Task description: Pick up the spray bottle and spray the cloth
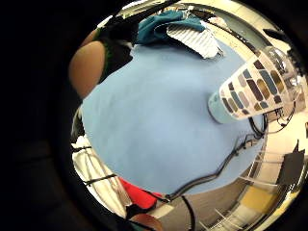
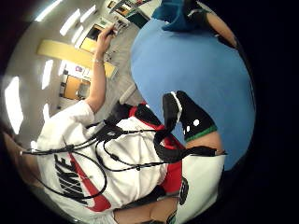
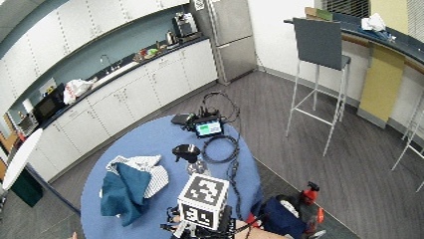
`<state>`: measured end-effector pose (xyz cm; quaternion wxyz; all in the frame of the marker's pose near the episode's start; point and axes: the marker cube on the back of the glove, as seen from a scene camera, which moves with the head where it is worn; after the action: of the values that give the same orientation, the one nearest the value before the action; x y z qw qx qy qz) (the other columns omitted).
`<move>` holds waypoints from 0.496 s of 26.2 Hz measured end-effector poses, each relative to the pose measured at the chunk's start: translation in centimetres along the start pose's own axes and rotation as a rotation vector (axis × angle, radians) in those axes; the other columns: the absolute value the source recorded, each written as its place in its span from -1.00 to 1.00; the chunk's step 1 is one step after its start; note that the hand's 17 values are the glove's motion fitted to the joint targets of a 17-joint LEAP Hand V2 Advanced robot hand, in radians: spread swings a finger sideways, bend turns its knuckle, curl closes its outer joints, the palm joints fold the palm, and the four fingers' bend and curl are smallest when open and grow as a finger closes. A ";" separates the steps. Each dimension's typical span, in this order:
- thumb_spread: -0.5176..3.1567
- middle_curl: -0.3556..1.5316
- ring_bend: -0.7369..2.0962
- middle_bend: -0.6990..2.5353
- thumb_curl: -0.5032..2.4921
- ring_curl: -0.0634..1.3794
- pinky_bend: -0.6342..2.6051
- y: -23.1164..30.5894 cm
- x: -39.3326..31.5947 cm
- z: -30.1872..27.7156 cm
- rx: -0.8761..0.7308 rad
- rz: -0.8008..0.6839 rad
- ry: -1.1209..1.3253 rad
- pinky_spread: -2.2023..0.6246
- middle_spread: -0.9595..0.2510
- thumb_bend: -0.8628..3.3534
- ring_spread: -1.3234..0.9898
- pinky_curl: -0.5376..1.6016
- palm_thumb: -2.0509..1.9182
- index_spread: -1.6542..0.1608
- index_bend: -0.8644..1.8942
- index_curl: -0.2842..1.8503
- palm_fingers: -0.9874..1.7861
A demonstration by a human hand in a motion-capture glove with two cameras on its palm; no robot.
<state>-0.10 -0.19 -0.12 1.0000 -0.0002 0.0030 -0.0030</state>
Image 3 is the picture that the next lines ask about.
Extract green and red fruit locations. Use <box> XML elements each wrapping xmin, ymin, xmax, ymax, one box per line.
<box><xmin>134</xmin><ymin>47</ymin><xmax>160</xmax><ymax>63</ymax></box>

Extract white round side table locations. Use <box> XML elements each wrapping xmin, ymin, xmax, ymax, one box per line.
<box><xmin>1</xmin><ymin>127</ymin><xmax>45</xmax><ymax>192</ymax></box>

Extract clear glass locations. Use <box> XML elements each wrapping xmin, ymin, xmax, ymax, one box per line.
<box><xmin>186</xmin><ymin>158</ymin><xmax>212</xmax><ymax>177</ymax></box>

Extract sink faucet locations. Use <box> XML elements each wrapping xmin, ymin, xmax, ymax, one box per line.
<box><xmin>98</xmin><ymin>54</ymin><xmax>116</xmax><ymax>73</ymax></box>

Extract dark green bin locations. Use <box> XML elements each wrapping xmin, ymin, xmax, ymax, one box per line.
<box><xmin>7</xmin><ymin>168</ymin><xmax>45</xmax><ymax>208</ymax></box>

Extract window blind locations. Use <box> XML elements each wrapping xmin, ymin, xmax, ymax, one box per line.
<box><xmin>318</xmin><ymin>0</ymin><xmax>372</xmax><ymax>20</ymax></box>

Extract yellow counter panel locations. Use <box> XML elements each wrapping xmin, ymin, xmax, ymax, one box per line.
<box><xmin>356</xmin><ymin>44</ymin><xmax>406</xmax><ymax>129</ymax></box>

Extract white lower kitchen cabinets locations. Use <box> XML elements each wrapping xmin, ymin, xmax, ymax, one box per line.
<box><xmin>25</xmin><ymin>39</ymin><xmax>217</xmax><ymax>182</ymax></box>

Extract white kitchen cabinets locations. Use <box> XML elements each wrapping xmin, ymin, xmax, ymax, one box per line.
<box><xmin>0</xmin><ymin>0</ymin><xmax>191</xmax><ymax>114</ymax></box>
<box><xmin>25</xmin><ymin>39</ymin><xmax>217</xmax><ymax>182</ymax></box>

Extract long black cable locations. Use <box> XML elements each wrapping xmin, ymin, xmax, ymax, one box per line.
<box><xmin>202</xmin><ymin>91</ymin><xmax>244</xmax><ymax>221</ymax></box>

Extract white upper kitchen cabinets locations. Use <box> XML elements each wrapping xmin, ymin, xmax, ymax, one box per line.
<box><xmin>0</xmin><ymin>0</ymin><xmax>191</xmax><ymax>114</ymax></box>

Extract coiled black cable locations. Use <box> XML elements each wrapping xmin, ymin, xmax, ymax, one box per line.
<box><xmin>200</xmin><ymin>133</ymin><xmax>241</xmax><ymax>165</ymax></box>

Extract flat black box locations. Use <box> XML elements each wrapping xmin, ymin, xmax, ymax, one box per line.
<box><xmin>170</xmin><ymin>113</ymin><xmax>192</xmax><ymax>126</ymax></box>

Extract navy blue bag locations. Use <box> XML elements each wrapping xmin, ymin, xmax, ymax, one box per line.
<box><xmin>256</xmin><ymin>195</ymin><xmax>307</xmax><ymax>239</ymax></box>

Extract white metal stool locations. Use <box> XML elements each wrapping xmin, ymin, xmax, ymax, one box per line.
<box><xmin>389</xmin><ymin>92</ymin><xmax>424</xmax><ymax>193</ymax></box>

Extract brown cardboard box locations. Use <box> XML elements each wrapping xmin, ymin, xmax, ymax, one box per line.
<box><xmin>303</xmin><ymin>6</ymin><xmax>334</xmax><ymax>23</ymax></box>

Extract white plastic bag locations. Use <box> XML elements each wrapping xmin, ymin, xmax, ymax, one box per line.
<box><xmin>62</xmin><ymin>78</ymin><xmax>97</xmax><ymax>106</ymax></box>

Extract teal cloth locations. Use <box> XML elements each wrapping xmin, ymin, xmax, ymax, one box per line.
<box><xmin>99</xmin><ymin>161</ymin><xmax>152</xmax><ymax>228</ymax></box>

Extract black microwave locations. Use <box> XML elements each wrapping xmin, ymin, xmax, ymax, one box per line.
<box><xmin>30</xmin><ymin>84</ymin><xmax>67</xmax><ymax>124</ymax></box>

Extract small monitor with green screen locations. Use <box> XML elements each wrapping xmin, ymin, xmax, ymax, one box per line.
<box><xmin>191</xmin><ymin>114</ymin><xmax>224</xmax><ymax>139</ymax></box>

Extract silver toaster oven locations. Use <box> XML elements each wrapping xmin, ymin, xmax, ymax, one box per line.
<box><xmin>15</xmin><ymin>113</ymin><xmax>39</xmax><ymax>137</ymax></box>

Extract silver kettle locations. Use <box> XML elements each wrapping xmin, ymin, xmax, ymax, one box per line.
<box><xmin>164</xmin><ymin>30</ymin><xmax>178</xmax><ymax>46</ymax></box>

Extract crumpled white cloth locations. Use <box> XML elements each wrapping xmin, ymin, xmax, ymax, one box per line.
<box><xmin>360</xmin><ymin>12</ymin><xmax>388</xmax><ymax>33</ymax></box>

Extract grey tall bar chair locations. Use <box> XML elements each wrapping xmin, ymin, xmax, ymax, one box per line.
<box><xmin>284</xmin><ymin>17</ymin><xmax>352</xmax><ymax>157</ymax></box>

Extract dark blue bar counter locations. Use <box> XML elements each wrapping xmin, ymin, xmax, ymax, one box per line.
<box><xmin>283</xmin><ymin>11</ymin><xmax>424</xmax><ymax>68</ymax></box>

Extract silver coffee machine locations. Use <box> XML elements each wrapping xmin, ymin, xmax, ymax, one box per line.
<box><xmin>172</xmin><ymin>12</ymin><xmax>200</xmax><ymax>40</ymax></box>

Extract red and black device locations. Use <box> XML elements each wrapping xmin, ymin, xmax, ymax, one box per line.
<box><xmin>297</xmin><ymin>180</ymin><xmax>326</xmax><ymax>237</ymax></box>

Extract white striped cloth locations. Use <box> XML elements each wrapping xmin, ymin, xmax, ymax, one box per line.
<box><xmin>104</xmin><ymin>153</ymin><xmax>171</xmax><ymax>200</ymax></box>

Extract black rounded device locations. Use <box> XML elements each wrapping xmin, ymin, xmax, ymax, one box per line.
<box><xmin>171</xmin><ymin>143</ymin><xmax>203</xmax><ymax>164</ymax></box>

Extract white cube with black markers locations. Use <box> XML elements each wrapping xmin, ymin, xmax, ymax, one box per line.
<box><xmin>176</xmin><ymin>172</ymin><xmax>231</xmax><ymax>231</ymax></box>

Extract stainless steel refrigerator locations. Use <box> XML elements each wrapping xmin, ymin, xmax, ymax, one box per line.
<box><xmin>204</xmin><ymin>0</ymin><xmax>257</xmax><ymax>85</ymax></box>

